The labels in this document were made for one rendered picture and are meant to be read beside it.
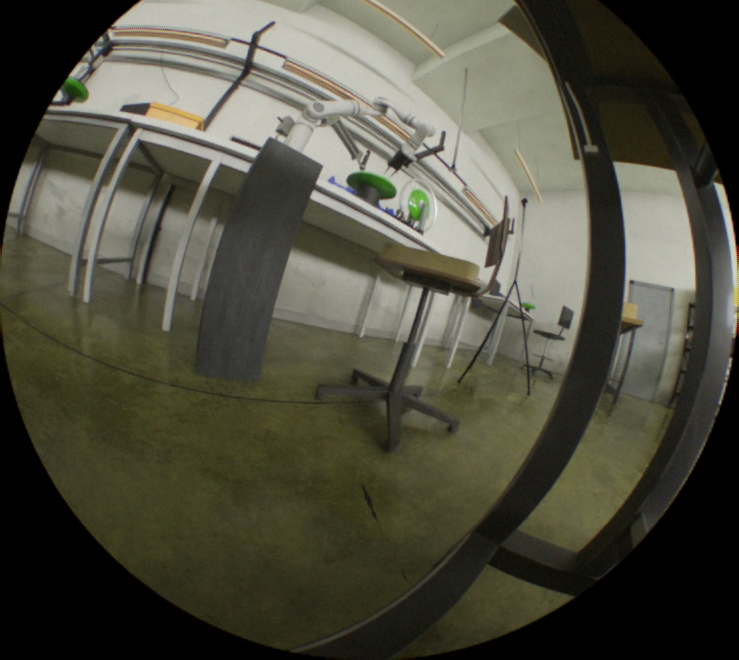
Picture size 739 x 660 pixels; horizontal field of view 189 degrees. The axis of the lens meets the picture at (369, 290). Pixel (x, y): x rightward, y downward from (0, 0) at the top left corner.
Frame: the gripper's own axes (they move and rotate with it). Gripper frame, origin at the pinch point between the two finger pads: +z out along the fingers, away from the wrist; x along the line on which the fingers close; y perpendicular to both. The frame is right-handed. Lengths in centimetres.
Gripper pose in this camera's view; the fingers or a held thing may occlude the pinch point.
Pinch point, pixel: (385, 176)
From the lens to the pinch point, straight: 128.5
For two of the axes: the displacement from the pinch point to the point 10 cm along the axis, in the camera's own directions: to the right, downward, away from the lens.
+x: -8.2, -2.6, -5.2
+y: -0.6, -8.6, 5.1
